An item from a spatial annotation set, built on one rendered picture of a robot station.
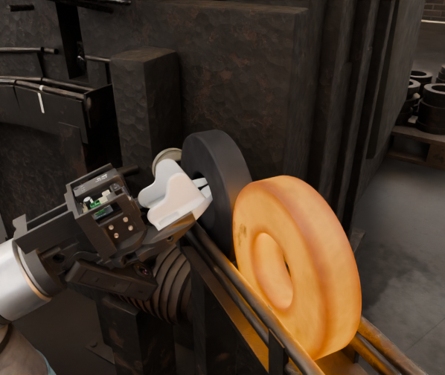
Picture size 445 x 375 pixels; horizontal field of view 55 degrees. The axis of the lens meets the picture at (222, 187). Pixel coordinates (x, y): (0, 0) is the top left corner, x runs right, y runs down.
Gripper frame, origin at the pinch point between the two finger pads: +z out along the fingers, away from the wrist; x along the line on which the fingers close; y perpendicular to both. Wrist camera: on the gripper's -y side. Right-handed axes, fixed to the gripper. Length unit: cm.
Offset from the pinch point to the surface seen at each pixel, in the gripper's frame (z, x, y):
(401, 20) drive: 87, 64, -25
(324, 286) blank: 0.4, -21.9, 4.4
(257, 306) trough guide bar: -3.4, -16.6, -0.6
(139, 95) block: 0.3, 28.9, 2.7
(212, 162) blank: 0.4, -3.0, 5.3
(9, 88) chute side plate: -20, 58, 5
